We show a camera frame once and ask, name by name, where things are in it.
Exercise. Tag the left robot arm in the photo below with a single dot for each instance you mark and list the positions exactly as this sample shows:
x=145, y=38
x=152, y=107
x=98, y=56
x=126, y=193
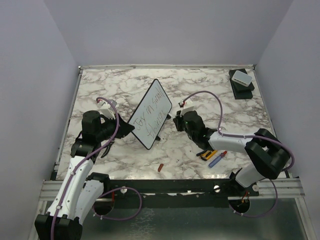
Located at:
x=64, y=218

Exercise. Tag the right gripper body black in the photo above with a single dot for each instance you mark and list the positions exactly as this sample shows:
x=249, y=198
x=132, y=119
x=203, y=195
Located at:
x=181, y=123

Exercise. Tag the red marker cap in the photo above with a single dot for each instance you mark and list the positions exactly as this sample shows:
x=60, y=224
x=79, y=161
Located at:
x=160, y=167

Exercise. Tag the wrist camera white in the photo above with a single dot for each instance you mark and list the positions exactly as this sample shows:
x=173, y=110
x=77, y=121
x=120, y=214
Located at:
x=186, y=106
x=105, y=109

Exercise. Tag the black wire stripper pliers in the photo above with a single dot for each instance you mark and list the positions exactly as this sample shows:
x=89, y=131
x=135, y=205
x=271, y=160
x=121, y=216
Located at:
x=107, y=149

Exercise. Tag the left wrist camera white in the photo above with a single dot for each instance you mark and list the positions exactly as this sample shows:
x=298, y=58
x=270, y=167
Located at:
x=105, y=109

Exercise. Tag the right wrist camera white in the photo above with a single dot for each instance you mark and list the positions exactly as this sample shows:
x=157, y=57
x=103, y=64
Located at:
x=186, y=106

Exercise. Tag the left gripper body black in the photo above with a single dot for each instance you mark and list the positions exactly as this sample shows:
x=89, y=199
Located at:
x=108, y=128

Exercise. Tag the small black-framed whiteboard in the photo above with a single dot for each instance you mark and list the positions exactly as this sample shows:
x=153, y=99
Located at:
x=150, y=115

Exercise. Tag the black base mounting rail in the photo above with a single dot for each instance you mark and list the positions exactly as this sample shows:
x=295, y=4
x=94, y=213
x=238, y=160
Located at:
x=186, y=193

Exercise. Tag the blue handled pliers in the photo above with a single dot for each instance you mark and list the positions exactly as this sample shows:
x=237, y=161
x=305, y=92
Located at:
x=201, y=153

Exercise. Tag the yellow utility knife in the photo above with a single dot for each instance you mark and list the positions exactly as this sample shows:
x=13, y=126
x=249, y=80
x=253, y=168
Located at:
x=205, y=156

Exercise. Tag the black flat box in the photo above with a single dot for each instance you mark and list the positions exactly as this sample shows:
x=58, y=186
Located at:
x=241, y=92

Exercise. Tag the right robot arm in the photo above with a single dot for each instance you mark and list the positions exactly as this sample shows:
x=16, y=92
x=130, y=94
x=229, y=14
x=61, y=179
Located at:
x=267, y=154

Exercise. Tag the blue red screwdriver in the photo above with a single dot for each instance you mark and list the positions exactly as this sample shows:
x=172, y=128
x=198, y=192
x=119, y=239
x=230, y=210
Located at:
x=217, y=159

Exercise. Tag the white small box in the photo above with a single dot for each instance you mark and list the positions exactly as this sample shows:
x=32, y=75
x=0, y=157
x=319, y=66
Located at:
x=241, y=78

